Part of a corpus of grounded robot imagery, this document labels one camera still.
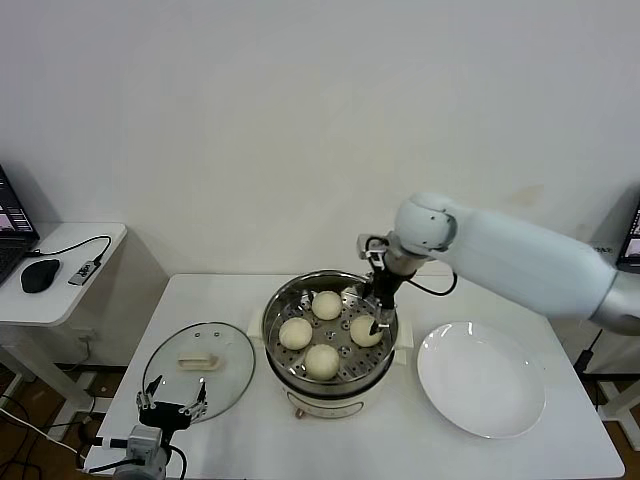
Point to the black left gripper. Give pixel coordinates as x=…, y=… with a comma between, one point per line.
x=165, y=415

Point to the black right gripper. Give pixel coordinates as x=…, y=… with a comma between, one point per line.
x=385, y=287

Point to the white steamed baozi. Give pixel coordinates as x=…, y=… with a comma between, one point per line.
x=321, y=362
x=327, y=306
x=361, y=331
x=295, y=334

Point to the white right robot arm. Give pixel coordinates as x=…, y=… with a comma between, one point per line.
x=525, y=260

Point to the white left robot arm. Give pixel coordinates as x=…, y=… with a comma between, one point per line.
x=145, y=467

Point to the stainless steel steamer basket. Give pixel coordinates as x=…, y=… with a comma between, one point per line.
x=280, y=300

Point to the white electric cooker base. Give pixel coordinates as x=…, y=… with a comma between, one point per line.
x=325, y=402

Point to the white round plate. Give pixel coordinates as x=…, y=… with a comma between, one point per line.
x=480, y=380

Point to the white side table with mouse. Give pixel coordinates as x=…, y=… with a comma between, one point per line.
x=65, y=305

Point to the grey usb hub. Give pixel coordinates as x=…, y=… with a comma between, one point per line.
x=81, y=274

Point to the black computer mouse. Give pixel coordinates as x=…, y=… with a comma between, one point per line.
x=37, y=277

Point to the black laptop beside mouse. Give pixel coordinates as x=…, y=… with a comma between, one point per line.
x=10, y=225

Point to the black laptop beside label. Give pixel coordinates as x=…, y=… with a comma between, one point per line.
x=631, y=235

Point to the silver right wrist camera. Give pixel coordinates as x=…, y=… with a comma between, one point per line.
x=367, y=245

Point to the white wall outlet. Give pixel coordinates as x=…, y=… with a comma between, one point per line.
x=85, y=337

